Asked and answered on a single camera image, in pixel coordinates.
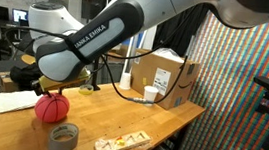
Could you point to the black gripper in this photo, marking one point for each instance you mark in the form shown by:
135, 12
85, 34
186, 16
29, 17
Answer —
37, 88

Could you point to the pink ribbed rubber ball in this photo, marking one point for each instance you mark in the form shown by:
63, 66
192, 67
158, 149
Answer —
52, 108

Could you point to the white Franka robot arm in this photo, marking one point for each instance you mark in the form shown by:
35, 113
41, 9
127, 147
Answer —
112, 32

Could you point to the small yellow tape roll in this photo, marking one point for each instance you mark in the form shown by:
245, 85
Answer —
86, 89

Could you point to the white printed paper cup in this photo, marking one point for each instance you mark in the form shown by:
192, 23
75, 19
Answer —
125, 81

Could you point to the plain white paper cup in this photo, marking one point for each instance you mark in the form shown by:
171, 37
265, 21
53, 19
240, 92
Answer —
150, 95

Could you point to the black bag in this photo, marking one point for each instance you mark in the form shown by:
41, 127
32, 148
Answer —
25, 75

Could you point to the round wooden stool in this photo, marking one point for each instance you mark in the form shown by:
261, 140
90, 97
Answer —
27, 59

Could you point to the black vertical pole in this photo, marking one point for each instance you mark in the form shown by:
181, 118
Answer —
96, 77

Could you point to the white paper sheet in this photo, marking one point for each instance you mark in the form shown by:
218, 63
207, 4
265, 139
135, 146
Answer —
7, 102

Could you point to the lit computer monitor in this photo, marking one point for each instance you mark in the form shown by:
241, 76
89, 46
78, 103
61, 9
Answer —
20, 16

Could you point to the wooden shape puzzle board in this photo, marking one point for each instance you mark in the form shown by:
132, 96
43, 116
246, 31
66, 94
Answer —
122, 144

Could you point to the large cardboard shipping box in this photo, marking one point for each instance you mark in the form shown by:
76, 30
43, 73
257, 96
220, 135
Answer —
147, 76

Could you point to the clear plastic bag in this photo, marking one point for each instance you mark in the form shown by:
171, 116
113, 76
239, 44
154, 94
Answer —
169, 54

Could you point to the colourful woven backdrop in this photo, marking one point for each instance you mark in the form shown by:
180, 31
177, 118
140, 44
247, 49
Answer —
233, 95

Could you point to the wrist camera on yellow mount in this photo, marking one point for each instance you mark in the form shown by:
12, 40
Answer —
63, 82

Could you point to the grey duct tape roll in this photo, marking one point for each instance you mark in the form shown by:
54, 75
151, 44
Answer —
63, 143

